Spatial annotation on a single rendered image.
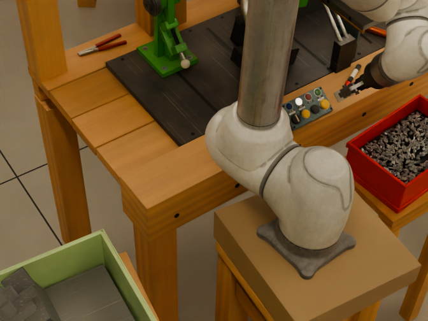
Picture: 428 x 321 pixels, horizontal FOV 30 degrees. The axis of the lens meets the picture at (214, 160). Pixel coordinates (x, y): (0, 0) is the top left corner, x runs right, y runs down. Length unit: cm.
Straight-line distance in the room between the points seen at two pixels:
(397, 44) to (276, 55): 38
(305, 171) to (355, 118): 71
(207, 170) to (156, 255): 29
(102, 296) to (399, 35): 94
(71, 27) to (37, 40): 173
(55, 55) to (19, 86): 138
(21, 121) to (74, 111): 128
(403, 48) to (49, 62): 106
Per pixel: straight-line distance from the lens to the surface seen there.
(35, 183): 336
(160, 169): 215
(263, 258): 192
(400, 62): 191
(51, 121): 258
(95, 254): 200
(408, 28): 193
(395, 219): 224
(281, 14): 157
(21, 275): 191
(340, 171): 177
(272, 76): 168
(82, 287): 200
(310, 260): 191
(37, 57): 240
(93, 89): 242
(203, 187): 215
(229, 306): 221
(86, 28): 407
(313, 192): 175
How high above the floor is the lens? 250
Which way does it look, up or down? 48 degrees down
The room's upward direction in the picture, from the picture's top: 2 degrees clockwise
